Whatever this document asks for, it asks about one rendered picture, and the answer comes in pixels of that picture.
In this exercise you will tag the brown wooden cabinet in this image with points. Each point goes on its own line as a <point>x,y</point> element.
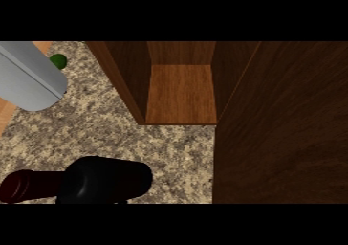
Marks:
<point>180,95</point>

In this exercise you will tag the dark wine bottle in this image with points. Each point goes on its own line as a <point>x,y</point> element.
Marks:
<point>104,180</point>

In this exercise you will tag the dark brown cabinet door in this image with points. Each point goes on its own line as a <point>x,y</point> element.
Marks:
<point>290,127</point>

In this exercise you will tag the green round fruit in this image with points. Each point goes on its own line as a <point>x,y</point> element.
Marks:
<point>59,60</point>

